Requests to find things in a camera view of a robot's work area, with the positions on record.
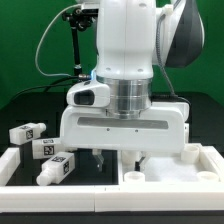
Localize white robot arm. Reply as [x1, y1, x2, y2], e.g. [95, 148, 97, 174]
[60, 0, 204, 165]

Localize grey cable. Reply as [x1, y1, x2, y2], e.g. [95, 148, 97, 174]
[34, 3, 91, 81]

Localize black camera stand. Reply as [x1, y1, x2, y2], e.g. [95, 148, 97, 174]
[62, 8, 98, 81]

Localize white square tabletop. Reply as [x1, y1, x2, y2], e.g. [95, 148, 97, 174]
[119, 143, 224, 183]

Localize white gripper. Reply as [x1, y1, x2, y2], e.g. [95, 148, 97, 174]
[60, 102, 189, 172]

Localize black cables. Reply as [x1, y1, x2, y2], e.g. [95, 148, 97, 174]
[9, 75, 91, 101]

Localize white U-shaped fence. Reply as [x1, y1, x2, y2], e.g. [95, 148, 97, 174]
[0, 145, 224, 213]

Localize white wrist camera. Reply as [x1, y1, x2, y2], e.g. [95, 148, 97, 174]
[66, 80, 110, 108]

